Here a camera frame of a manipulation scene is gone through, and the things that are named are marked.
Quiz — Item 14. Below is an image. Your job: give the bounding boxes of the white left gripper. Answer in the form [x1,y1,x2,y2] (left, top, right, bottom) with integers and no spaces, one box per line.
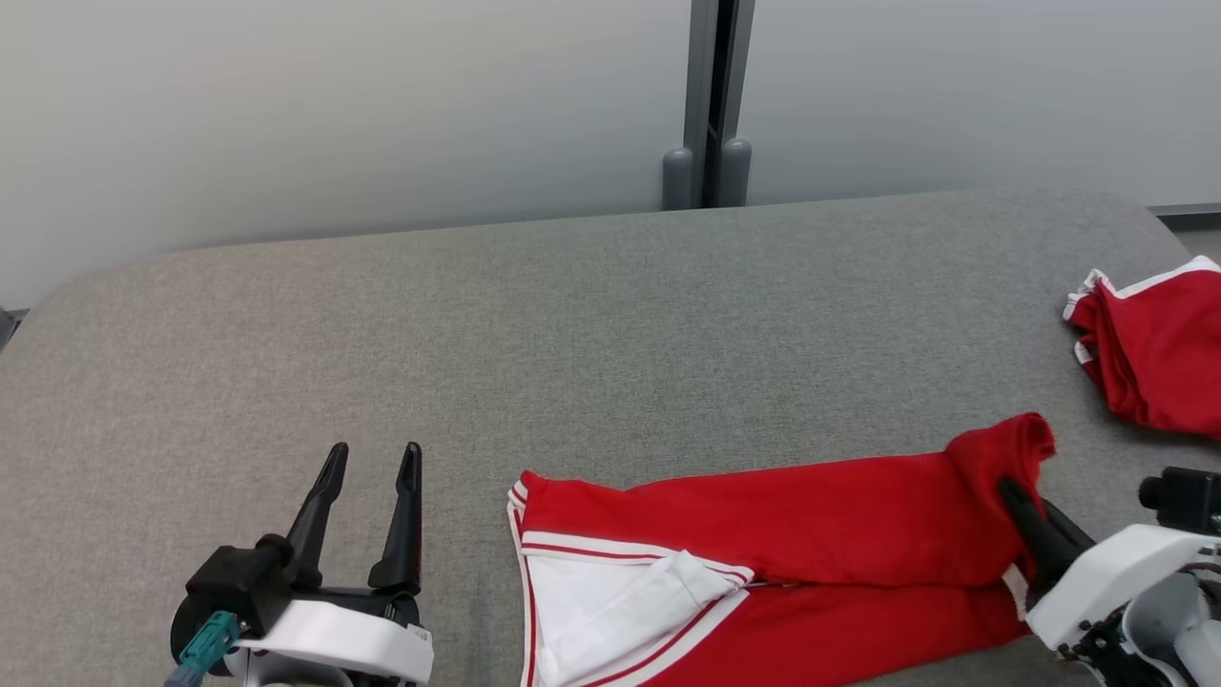
[234,442,435,687]

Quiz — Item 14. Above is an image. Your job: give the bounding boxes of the teal left camera connector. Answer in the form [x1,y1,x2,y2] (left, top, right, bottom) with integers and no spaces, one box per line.
[164,611,243,687]

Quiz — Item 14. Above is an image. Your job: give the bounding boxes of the grey partition post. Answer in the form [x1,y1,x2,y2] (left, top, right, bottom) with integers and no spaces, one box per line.
[661,0,756,211]

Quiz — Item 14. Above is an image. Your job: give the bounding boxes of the red Bulls 23 shorts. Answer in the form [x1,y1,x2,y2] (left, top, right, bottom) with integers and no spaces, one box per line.
[1062,255,1221,440]

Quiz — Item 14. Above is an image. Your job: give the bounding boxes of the red shirt with white trim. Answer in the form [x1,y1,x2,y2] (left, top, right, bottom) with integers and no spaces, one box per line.
[506,412,1058,687]

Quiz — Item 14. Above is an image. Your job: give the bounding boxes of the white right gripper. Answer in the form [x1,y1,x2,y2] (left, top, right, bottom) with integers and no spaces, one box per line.
[997,477,1221,687]

